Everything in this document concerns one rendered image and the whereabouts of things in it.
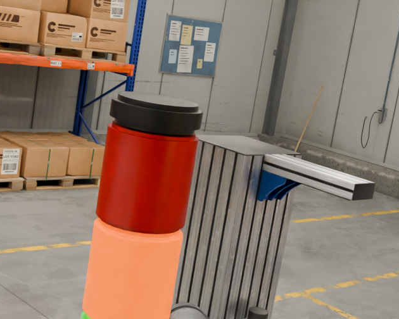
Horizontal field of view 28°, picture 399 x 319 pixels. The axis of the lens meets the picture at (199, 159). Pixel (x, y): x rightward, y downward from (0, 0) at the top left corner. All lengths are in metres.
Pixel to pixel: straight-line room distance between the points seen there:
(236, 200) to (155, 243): 1.79
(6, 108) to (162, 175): 10.41
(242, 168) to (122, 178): 1.78
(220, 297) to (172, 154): 1.88
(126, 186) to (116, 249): 0.03
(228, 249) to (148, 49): 9.88
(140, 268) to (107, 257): 0.02
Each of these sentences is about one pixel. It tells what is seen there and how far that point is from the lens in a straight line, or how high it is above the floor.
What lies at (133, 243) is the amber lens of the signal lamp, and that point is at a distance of 0.42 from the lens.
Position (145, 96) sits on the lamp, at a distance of 0.43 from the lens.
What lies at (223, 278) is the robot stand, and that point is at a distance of 2.27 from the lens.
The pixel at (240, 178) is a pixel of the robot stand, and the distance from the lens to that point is 2.19.
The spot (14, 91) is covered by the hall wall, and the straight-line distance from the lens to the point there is 10.83.
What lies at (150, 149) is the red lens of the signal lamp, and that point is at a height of 2.32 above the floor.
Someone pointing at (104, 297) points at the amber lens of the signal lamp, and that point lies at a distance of 0.44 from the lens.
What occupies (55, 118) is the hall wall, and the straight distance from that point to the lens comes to 11.25.
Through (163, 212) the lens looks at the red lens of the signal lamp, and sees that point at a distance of 0.42.
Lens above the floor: 2.39
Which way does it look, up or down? 10 degrees down
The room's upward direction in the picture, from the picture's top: 9 degrees clockwise
